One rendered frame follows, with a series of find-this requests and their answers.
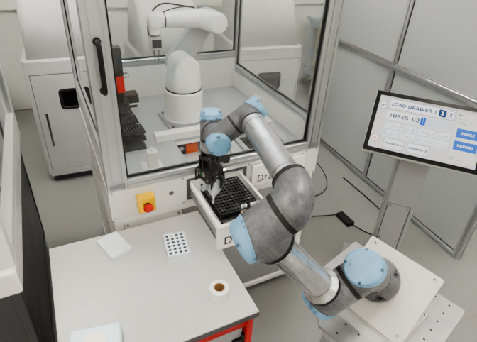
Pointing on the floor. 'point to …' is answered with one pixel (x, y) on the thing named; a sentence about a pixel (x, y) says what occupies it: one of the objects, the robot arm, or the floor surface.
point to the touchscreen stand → (399, 202)
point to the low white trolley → (151, 287)
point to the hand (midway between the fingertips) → (214, 191)
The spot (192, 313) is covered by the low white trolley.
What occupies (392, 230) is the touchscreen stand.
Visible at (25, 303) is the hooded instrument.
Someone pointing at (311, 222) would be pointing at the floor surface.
